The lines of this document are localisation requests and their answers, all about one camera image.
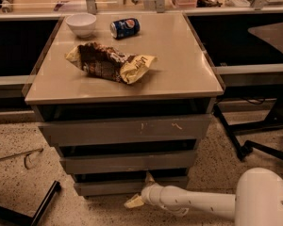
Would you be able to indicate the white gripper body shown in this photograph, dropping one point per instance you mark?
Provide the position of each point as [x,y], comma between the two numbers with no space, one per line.
[148,194]

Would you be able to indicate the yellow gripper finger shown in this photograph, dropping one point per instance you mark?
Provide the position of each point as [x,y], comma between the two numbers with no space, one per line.
[135,201]
[149,180]

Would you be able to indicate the grey bottom drawer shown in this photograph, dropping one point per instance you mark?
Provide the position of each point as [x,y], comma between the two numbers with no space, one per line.
[124,186]

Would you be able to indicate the grey drawer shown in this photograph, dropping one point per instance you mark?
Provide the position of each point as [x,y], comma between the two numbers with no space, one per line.
[127,162]
[114,131]
[124,186]

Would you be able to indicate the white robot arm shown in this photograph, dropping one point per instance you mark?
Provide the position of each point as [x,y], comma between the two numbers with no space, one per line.
[258,200]

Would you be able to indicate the grey middle drawer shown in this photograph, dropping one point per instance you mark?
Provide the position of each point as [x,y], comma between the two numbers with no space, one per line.
[127,162]

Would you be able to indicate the grey top drawer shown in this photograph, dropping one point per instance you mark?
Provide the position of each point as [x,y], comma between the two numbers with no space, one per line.
[114,131]

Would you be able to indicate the grey drawer cabinet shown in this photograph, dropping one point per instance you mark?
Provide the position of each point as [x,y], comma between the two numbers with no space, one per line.
[116,109]

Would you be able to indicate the black office chair base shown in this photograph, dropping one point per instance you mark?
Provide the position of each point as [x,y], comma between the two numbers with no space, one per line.
[254,155]

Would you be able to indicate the thin metal rod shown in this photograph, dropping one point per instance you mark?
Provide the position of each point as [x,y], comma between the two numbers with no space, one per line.
[26,155]

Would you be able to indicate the brown yellow chip bag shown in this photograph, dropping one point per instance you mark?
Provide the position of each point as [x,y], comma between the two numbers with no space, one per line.
[108,63]

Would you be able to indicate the black stand leg left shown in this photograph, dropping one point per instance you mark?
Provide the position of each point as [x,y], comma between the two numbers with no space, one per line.
[25,216]

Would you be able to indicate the blue pepsi can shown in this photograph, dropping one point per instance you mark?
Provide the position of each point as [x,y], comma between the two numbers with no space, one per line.
[124,28]

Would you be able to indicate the white bowl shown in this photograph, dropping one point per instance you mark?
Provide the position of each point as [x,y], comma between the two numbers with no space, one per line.
[81,24]

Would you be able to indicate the black desk frame leg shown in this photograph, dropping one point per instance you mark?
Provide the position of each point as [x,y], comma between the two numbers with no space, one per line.
[271,121]

